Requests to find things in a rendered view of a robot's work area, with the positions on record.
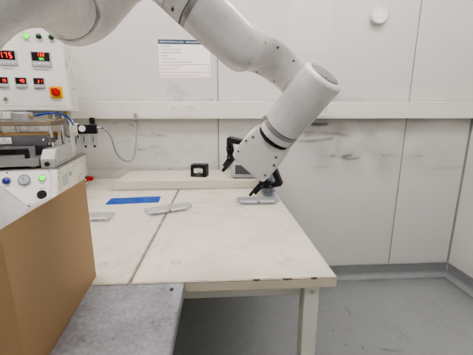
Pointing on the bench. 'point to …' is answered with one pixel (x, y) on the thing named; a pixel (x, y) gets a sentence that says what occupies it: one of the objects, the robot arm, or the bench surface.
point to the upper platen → (29, 132)
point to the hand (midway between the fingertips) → (240, 179)
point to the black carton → (199, 170)
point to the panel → (24, 193)
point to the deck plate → (40, 165)
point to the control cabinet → (39, 79)
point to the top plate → (25, 117)
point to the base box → (69, 176)
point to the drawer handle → (15, 152)
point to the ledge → (181, 180)
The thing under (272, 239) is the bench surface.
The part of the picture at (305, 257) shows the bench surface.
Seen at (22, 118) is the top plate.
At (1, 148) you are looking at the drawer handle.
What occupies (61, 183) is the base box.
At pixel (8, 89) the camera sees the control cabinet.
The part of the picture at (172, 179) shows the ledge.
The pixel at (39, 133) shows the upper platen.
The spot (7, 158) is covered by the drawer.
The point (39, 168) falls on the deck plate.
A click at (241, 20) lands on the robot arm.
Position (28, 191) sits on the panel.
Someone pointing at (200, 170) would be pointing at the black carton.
